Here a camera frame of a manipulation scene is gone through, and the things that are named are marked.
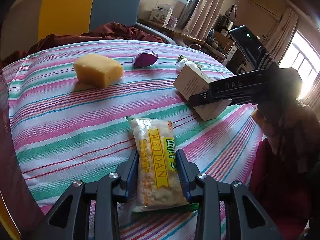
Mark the maroon blanket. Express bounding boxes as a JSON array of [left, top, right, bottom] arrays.
[[1, 22, 164, 68]]

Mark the wooden side desk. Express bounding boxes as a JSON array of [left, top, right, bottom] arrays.
[[138, 18, 226, 61]]

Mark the tricolour headboard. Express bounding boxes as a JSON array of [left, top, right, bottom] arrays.
[[7, 0, 142, 43]]

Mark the striped bed sheet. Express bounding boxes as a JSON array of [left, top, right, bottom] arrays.
[[3, 40, 263, 215]]

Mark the person right hand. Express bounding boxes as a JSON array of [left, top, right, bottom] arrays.
[[258, 101, 319, 155]]

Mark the Weidan cracker pack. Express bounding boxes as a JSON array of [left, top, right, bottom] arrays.
[[126, 116, 197, 213]]

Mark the green tea sachet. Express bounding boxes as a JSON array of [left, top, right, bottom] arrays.
[[175, 55, 202, 69]]

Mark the white plastic ball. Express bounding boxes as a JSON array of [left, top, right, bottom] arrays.
[[175, 58, 202, 72]]

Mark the purple snack packet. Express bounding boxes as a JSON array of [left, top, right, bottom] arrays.
[[132, 50, 158, 67]]

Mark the gold tin box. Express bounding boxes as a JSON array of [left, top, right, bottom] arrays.
[[1, 74, 44, 239]]

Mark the yellow sponge block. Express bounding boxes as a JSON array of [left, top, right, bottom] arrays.
[[73, 54, 124, 88]]

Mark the beige paper box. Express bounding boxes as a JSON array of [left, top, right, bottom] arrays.
[[173, 66, 228, 121]]

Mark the grey bed frame rail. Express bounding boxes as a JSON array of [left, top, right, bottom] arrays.
[[134, 22, 177, 46]]

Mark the white carton on desk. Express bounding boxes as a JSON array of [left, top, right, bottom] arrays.
[[149, 4, 173, 25]]

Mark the pink curtain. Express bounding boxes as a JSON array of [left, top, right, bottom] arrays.
[[177, 0, 225, 40]]

